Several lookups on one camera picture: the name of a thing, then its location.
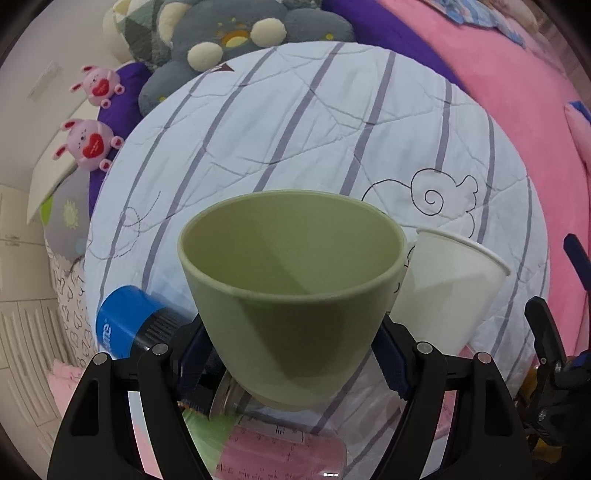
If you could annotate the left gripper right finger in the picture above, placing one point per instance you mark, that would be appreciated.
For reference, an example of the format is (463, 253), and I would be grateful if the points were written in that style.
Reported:
(486, 437)

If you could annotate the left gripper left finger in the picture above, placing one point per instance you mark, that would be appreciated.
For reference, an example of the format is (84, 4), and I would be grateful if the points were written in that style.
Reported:
(96, 438)

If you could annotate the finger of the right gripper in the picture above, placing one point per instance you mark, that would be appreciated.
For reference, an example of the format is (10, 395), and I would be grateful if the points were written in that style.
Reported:
(558, 411)
(579, 259)

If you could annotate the green plastic cup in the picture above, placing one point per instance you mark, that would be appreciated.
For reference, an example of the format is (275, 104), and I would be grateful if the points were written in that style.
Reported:
(292, 286)

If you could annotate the white paper cup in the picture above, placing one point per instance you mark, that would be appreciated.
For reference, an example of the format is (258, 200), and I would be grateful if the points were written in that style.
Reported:
(450, 284)

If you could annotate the pink quilt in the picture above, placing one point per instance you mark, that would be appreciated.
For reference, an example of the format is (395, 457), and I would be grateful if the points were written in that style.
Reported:
(63, 380)

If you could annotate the blue black CoolTowel can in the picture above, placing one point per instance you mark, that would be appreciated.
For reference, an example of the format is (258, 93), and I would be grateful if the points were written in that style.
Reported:
(130, 322)

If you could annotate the pink plush with blue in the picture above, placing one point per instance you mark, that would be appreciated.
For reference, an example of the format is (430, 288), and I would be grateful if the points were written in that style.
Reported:
(579, 121)

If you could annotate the green pink clear bottle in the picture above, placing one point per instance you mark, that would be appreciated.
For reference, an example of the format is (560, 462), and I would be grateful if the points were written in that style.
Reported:
(241, 447)

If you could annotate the heart pattern white pillow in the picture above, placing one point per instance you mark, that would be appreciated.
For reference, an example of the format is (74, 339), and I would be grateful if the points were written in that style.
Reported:
(69, 285)

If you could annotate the pink bed blanket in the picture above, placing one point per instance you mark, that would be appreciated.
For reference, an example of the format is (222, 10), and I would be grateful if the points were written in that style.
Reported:
(526, 96)

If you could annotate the grey sun pattern pillow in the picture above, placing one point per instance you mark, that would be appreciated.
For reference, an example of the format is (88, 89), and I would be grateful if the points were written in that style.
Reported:
(65, 216)

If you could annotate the blue cartoon pillow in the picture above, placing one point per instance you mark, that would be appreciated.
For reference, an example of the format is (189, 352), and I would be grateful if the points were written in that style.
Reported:
(474, 13)

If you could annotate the striped light blue cushion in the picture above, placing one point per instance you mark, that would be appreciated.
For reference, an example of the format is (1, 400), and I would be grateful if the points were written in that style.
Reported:
(341, 118)

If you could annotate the pink pig plush lower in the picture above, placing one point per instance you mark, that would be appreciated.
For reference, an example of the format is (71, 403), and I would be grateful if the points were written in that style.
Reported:
(89, 142)

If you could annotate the pink pig plush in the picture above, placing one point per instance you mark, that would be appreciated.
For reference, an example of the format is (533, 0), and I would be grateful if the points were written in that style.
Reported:
(89, 142)
(99, 85)

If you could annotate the pink pig plush upper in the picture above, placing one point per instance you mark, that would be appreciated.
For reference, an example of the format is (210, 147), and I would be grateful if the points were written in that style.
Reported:
(99, 85)

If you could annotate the grey bear plush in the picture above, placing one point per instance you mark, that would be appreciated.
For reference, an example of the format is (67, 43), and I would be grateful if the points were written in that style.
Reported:
(202, 35)

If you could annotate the triangle pattern pillow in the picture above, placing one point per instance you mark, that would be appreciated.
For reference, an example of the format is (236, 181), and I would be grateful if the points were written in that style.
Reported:
(130, 30)

